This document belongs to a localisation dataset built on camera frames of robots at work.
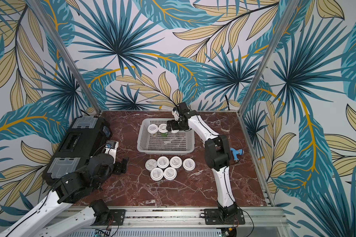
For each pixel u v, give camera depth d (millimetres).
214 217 734
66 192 436
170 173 820
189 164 855
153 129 978
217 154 573
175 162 859
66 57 856
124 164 624
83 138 832
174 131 900
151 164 860
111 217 729
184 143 1005
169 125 879
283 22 734
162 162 858
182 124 828
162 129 985
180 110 786
